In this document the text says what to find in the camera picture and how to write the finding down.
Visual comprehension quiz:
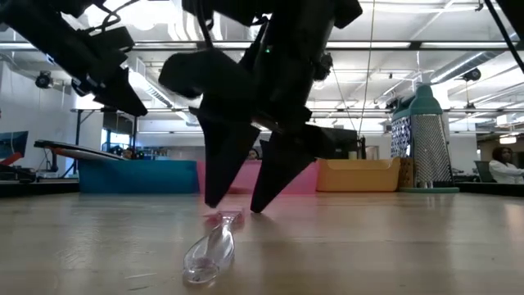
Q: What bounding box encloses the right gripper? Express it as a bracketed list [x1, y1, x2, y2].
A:
[190, 22, 335, 215]

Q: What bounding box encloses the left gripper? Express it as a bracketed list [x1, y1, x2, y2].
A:
[71, 52, 149, 118]

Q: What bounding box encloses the pink plastic bin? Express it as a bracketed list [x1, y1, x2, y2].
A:
[196, 159, 319, 196]

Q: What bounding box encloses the black ceiling track light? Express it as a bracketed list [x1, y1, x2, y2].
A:
[462, 67, 483, 83]
[318, 52, 334, 81]
[34, 70, 54, 89]

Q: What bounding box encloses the blue plastic bin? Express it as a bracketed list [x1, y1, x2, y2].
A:
[77, 158, 201, 195]

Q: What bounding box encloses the black monitor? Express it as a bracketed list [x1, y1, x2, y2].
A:
[321, 126, 359, 161]

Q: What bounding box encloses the orange plastic bin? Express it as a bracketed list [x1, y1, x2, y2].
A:
[315, 156, 401, 193]

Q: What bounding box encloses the small monitor blue screen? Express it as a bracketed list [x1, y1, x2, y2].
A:
[0, 130, 29, 159]

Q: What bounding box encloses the brown perforated box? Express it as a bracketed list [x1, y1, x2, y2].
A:
[397, 157, 413, 190]

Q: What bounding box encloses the office chair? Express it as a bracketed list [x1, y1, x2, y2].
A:
[473, 160, 497, 184]

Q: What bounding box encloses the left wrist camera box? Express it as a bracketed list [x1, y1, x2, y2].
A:
[90, 25, 135, 57]

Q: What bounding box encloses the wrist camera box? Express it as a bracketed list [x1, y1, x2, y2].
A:
[158, 48, 249, 100]
[90, 25, 135, 57]

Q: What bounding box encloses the black frame stand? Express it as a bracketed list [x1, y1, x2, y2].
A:
[70, 107, 141, 178]

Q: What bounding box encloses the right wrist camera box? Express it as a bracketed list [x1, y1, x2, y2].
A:
[158, 48, 249, 100]

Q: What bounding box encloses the clear plastic spoon pink handle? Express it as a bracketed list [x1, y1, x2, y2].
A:
[182, 208, 246, 287]

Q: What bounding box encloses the black frame rail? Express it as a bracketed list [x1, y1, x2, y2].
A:
[0, 179, 81, 197]
[454, 181, 524, 198]

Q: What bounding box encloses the thin hanging cable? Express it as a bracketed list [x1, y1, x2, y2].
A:
[358, 0, 376, 137]

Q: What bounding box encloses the teal handled box grater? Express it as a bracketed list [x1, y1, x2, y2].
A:
[391, 84, 460, 194]

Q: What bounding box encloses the black frame beam with lights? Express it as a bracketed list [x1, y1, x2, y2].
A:
[126, 39, 524, 52]

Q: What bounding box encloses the black diagonal cable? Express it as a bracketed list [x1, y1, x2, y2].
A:
[484, 0, 524, 74]

